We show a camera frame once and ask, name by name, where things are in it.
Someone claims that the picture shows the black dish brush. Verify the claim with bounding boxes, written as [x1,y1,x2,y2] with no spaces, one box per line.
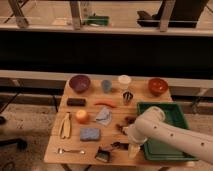
[95,142,128,163]

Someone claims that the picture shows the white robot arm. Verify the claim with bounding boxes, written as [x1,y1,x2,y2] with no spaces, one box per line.
[127,106,213,165]

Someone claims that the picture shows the green plastic tray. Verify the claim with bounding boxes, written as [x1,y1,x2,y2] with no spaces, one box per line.
[137,102,197,161]

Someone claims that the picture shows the bunch of dark grapes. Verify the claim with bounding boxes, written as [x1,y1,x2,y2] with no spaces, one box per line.
[115,116,136,135]

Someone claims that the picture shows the blue-grey cloth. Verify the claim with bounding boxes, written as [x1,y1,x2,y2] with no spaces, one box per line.
[95,107,112,126]

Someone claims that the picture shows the wooden table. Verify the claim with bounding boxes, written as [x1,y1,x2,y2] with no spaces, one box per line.
[43,78,196,168]

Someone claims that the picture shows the orange carrot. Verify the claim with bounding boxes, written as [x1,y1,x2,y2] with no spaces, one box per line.
[94,101,117,108]

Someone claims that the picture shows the metal measuring cup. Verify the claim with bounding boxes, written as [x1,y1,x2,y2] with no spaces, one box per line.
[123,91,133,105]

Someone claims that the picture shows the apple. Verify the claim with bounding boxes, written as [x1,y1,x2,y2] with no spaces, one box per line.
[75,110,89,124]

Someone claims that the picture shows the red bowl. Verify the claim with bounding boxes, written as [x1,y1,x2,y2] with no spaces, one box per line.
[148,78,168,96]

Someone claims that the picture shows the black eraser block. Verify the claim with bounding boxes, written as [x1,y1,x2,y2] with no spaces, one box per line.
[67,98,86,106]

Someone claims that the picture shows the blue cup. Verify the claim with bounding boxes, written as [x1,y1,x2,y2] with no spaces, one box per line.
[101,80,112,93]

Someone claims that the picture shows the banana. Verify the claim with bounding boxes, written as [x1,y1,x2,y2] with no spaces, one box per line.
[59,112,71,139]

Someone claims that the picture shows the white cup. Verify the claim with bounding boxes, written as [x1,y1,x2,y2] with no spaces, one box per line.
[118,75,131,90]

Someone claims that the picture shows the purple bowl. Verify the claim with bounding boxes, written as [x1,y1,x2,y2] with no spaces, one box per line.
[69,75,91,93]

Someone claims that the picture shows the green box on shelf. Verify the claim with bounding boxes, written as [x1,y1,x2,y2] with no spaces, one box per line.
[86,15,109,26]

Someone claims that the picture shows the dark object on shelf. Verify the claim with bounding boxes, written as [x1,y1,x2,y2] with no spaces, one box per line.
[137,0,209,28]

